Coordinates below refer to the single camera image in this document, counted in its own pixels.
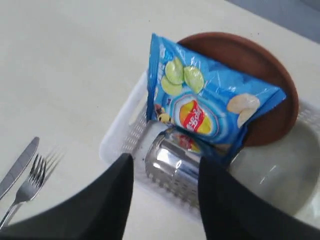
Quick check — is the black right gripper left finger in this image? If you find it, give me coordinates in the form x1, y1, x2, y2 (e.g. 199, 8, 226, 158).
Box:
0, 153, 134, 240

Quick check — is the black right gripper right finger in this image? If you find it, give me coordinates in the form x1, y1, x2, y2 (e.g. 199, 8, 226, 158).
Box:
198, 157, 320, 240

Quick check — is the silver metal fork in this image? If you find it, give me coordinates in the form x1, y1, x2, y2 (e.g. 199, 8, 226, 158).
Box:
0, 146, 63, 228

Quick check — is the silver table knife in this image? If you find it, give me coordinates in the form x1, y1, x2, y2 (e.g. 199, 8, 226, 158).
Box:
0, 136, 40, 199

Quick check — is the grey ceramic bowl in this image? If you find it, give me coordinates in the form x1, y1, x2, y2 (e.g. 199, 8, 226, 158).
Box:
229, 120, 320, 228

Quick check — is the silver metal cup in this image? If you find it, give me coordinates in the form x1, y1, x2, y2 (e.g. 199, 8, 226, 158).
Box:
144, 126, 233, 181

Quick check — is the white perforated plastic basket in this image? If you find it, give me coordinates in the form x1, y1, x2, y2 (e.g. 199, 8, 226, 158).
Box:
98, 69, 320, 218

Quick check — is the blue chips bag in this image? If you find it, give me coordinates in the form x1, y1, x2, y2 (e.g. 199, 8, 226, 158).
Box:
146, 34, 278, 159

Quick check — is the brown round plate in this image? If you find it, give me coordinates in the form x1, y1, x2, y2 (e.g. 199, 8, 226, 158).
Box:
178, 32, 299, 147

